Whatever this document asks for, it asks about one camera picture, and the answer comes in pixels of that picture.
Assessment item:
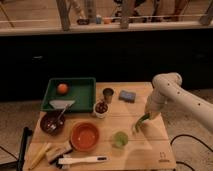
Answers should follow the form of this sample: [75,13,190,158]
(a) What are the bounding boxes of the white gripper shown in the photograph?
[138,94,166,128]

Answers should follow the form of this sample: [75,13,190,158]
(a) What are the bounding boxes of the green pepper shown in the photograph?
[132,113,150,133]

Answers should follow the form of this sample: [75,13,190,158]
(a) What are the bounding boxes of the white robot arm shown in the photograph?
[135,72,213,133]

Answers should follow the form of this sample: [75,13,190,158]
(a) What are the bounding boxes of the green plastic cup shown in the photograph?
[112,131,128,148]

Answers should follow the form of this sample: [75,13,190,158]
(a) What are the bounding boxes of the small metal cup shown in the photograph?
[103,88,114,104]

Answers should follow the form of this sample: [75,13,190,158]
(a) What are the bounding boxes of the white cup with dark contents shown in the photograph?
[94,101,108,119]

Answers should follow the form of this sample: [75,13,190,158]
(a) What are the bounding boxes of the blue sponge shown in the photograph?
[119,90,136,103]

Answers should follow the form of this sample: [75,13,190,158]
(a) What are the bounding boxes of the orange bowl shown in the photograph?
[70,122,100,152]

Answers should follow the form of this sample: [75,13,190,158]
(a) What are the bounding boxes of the green plastic tray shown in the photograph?
[41,77,96,113]

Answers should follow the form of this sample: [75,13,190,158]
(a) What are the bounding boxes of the orange fruit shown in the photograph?
[57,83,69,95]

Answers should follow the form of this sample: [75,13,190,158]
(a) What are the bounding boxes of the white folded paper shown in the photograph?
[49,100,75,109]

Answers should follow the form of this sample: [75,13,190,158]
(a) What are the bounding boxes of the metal spoon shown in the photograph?
[50,106,69,130]

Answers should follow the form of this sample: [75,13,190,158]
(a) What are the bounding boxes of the dark brown bowl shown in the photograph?
[40,111,65,136]

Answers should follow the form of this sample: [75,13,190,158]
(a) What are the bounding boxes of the wooden block brush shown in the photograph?
[46,141,73,163]

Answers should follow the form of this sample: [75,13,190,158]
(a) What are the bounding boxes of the black cable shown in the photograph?
[170,133,213,171]

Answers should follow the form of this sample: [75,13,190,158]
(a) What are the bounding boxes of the white handled knife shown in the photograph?
[58,156,108,165]

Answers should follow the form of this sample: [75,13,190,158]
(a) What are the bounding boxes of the black chair frame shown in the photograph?
[0,127,33,171]

